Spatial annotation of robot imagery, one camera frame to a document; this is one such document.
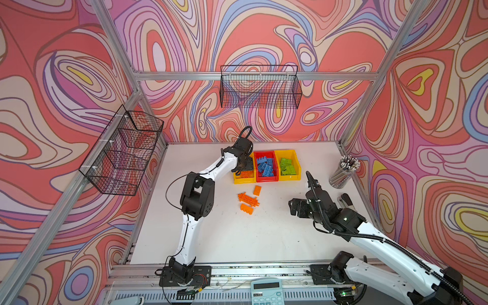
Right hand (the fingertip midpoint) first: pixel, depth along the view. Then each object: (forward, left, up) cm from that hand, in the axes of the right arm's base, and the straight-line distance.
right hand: (299, 207), depth 79 cm
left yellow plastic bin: (+21, +23, -9) cm, 32 cm away
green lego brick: (+29, -1, -9) cm, 30 cm away
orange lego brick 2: (+5, +22, -11) cm, 25 cm away
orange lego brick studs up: (+15, +16, -10) cm, 25 cm away
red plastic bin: (+23, +15, -9) cm, 29 cm away
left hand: (+27, +21, -4) cm, 35 cm away
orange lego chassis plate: (+11, +23, -11) cm, 28 cm away
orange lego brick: (+25, +22, -9) cm, 34 cm away
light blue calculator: (-28, +16, -11) cm, 34 cm away
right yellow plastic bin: (+36, -3, -6) cm, 37 cm away
